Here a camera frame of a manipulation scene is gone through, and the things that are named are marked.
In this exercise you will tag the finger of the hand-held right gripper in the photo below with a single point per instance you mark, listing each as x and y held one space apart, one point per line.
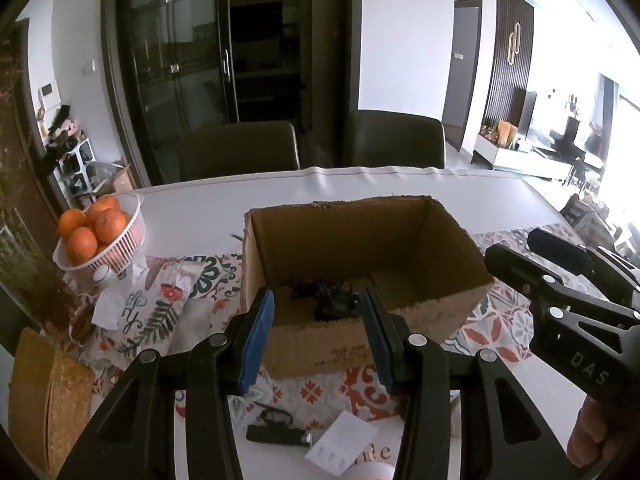
555 250
515 265

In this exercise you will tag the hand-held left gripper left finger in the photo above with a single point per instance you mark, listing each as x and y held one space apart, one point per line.
257 340

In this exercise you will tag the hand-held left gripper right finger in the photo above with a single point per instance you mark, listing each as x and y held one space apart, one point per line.
380 345

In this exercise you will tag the white power adapter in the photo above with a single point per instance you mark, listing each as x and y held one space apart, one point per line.
342 440

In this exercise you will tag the round pale dome object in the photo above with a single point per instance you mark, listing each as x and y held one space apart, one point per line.
370 474

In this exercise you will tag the person's right hand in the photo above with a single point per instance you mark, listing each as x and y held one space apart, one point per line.
587 435

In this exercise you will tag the white low media cabinet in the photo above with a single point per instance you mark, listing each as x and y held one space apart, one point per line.
525 160

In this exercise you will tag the clear printed plastic bag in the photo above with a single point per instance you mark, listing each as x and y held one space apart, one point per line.
175 280

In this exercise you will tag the orange paper bag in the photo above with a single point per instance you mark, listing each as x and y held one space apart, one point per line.
507 134

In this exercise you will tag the patterned white tablecloth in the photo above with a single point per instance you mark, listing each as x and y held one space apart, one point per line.
200 210

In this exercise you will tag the black television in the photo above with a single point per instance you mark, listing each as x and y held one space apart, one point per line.
528 110

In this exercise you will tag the crumpled white tissue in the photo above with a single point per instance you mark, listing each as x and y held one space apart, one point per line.
110 310

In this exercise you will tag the white plastic fruit basket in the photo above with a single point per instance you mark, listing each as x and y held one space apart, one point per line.
125 245

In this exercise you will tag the small white bottle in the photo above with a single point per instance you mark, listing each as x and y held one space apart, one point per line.
104 276

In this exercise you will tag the dark dining chair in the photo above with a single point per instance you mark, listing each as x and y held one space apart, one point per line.
240 150
395 140

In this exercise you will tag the small brown wicker dish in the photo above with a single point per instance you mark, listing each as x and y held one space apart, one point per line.
82 325

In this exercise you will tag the orange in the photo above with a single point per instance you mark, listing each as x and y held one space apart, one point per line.
71 222
111 225
102 205
82 245

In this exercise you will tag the dark grey room door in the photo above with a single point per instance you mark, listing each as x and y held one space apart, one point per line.
460 75

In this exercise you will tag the small cardboard box on floor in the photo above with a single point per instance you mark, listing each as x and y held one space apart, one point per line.
124 177

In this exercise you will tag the woven wicker box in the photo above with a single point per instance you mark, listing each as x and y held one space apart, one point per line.
45 400

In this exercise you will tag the white shoe rack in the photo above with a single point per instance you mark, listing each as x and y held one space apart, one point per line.
75 160

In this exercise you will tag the dark glass door cabinet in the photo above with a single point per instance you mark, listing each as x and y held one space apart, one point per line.
175 60

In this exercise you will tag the brown wooden door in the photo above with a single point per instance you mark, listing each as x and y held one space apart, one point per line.
25 135

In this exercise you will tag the dark slatted wall panel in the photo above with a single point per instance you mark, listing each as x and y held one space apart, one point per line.
500 85

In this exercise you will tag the gold wall ornament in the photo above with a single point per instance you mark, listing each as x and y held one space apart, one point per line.
513 42

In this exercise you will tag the white wall intercom panel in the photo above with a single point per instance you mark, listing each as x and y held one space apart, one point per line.
50 96

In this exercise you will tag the wall light switch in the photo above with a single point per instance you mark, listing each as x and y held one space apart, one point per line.
88 67

